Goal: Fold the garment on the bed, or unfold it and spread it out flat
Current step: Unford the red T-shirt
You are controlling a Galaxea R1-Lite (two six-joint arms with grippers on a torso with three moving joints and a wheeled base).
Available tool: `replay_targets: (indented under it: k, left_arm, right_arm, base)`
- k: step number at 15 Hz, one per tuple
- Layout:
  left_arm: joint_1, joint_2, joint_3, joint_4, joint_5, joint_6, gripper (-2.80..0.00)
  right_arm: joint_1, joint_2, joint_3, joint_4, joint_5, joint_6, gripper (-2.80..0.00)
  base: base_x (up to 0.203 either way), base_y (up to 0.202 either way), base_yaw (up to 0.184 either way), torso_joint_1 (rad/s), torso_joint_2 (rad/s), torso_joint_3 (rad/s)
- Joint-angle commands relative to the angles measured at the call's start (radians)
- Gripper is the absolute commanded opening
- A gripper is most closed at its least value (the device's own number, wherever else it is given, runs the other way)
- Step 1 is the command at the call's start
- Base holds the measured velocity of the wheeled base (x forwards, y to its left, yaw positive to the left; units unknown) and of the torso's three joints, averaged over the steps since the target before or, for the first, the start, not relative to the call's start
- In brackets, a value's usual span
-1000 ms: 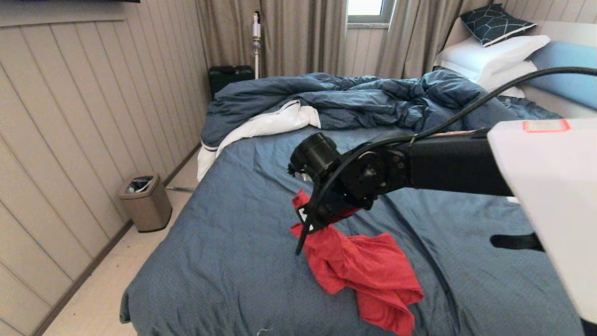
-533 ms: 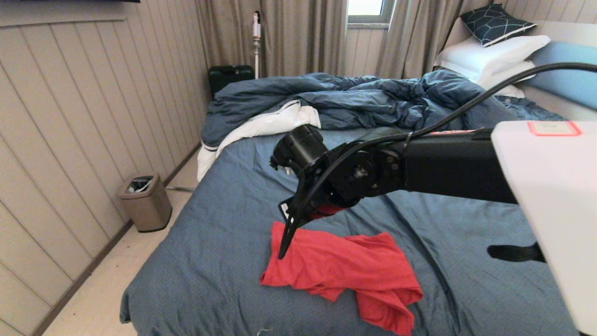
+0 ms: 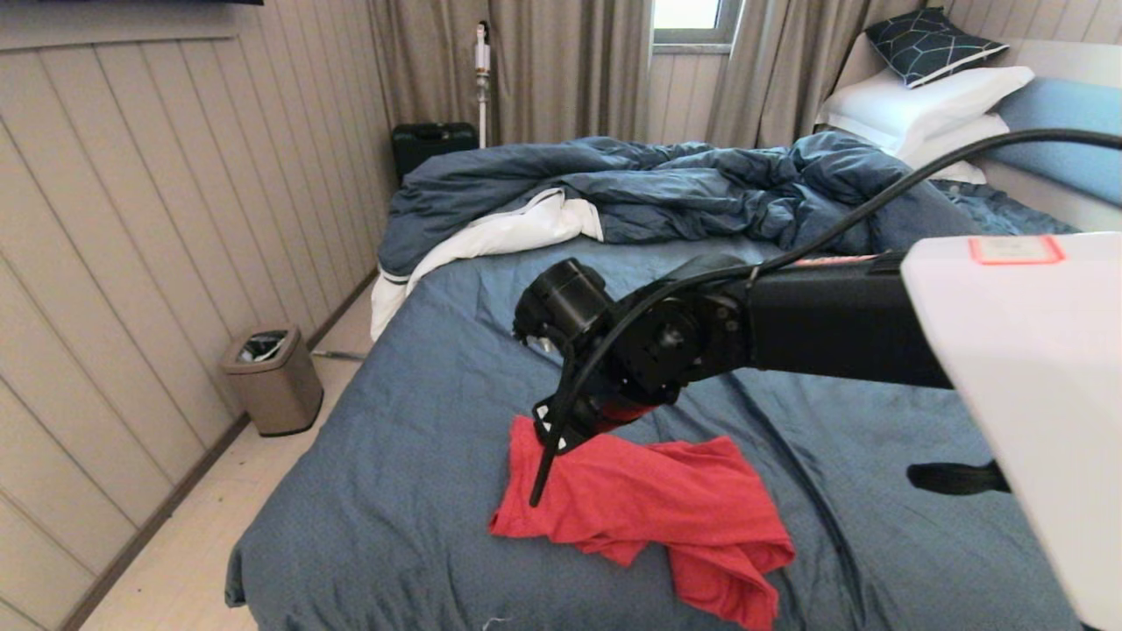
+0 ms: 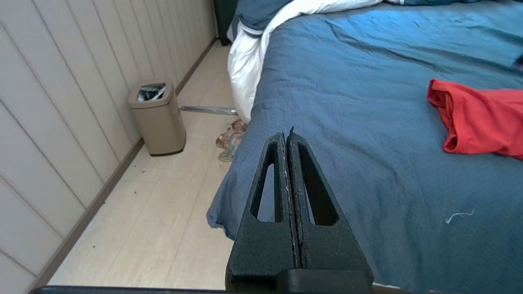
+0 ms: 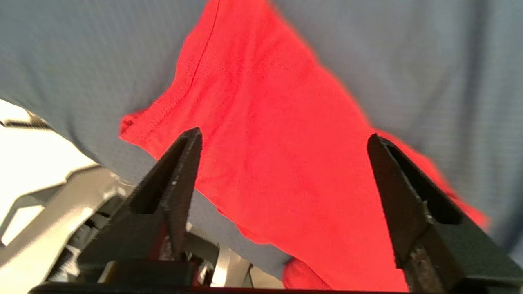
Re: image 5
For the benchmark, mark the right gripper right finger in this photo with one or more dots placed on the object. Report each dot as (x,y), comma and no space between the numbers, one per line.
(429,228)

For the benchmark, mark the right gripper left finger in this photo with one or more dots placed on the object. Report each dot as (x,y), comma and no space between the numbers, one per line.
(171,183)

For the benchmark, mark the red printed t-shirt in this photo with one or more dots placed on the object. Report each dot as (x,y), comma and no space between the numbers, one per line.
(278,143)

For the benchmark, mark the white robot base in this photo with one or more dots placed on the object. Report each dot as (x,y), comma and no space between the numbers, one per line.
(41,171)

